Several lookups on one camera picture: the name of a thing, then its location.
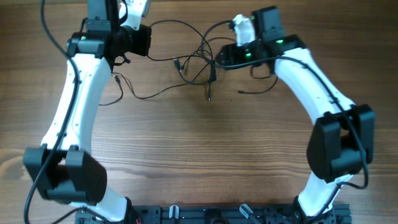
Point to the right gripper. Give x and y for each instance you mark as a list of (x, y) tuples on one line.
[(226, 55)]

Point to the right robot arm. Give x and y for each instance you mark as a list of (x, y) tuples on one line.
[(342, 140)]

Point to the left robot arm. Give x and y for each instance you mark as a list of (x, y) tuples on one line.
[(62, 168)]

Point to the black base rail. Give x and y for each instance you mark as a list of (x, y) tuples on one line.
[(275, 213)]

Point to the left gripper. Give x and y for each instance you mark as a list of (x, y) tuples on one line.
[(145, 35)]

